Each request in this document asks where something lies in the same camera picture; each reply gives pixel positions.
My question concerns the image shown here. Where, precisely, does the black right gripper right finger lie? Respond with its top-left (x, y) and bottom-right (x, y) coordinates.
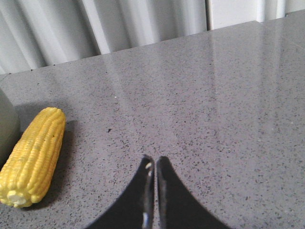
top-left (157, 156), bottom-right (229, 229)

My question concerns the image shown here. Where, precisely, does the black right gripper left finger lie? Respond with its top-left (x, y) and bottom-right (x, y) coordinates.
top-left (87, 155), bottom-right (154, 229)

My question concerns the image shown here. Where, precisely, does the yellow corn cob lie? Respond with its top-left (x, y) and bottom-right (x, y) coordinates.
top-left (0, 107), bottom-right (66, 208)

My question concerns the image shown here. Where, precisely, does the light green electric pot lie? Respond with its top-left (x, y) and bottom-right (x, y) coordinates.
top-left (0, 90), bottom-right (20, 168)

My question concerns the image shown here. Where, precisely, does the white pleated curtain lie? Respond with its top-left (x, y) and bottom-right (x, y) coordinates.
top-left (0, 0), bottom-right (305, 75)

